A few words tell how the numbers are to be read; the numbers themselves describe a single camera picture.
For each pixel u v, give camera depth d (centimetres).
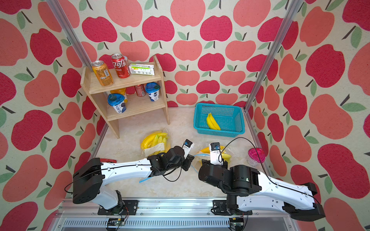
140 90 95
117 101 82
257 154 87
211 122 108
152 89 91
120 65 70
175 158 59
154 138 94
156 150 86
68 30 77
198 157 78
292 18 72
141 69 77
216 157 55
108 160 92
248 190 40
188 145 69
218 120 115
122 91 88
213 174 43
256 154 86
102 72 66
